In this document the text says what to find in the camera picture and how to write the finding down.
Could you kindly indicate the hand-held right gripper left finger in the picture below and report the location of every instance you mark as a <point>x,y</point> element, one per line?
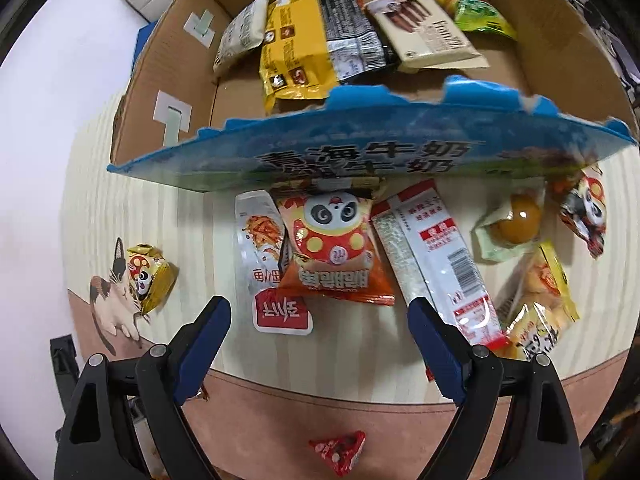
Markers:
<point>202,347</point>

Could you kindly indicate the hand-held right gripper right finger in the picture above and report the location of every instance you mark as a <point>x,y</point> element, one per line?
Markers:
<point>440,352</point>

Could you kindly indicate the small gold panda packet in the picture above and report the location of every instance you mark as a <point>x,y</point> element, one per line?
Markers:
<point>147,275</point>

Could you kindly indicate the long white and red packet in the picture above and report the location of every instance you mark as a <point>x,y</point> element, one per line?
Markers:
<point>435,260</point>

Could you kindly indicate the white spicy strip packet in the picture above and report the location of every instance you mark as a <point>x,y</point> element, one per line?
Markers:
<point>260,270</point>

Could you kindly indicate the yellow pastry packet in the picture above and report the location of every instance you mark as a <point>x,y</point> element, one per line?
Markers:
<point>545,300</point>

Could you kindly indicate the red triangular snack packet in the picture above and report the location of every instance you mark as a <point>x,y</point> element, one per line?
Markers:
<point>340,452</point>

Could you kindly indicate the orange panda snack packet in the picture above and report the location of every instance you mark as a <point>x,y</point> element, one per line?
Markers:
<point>330,252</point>

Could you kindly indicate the braised egg packet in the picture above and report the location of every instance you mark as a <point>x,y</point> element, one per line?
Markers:
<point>515,220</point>

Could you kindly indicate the dark panda snack packet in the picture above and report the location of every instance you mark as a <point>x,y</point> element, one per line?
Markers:
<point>585,210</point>

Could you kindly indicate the cardboard box with blue print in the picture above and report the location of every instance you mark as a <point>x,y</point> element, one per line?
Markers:
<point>165,60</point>

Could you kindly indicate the striped tablecloth with cat print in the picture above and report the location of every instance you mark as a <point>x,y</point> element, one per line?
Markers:
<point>350,380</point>

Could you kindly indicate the black stand part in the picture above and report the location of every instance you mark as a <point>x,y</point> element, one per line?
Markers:
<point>62,360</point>

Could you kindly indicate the yellow snack packet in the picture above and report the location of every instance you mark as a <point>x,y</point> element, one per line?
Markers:
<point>295,50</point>

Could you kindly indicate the white and green snack packet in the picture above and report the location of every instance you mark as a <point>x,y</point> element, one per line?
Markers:
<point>240,35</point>

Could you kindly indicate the cream chocolate stick box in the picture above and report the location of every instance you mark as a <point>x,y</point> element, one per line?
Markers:
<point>425,32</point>

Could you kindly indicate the black snack packet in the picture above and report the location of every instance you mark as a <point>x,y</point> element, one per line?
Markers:
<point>350,35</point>

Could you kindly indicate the green candy bag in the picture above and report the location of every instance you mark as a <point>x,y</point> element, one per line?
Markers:
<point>482,17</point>

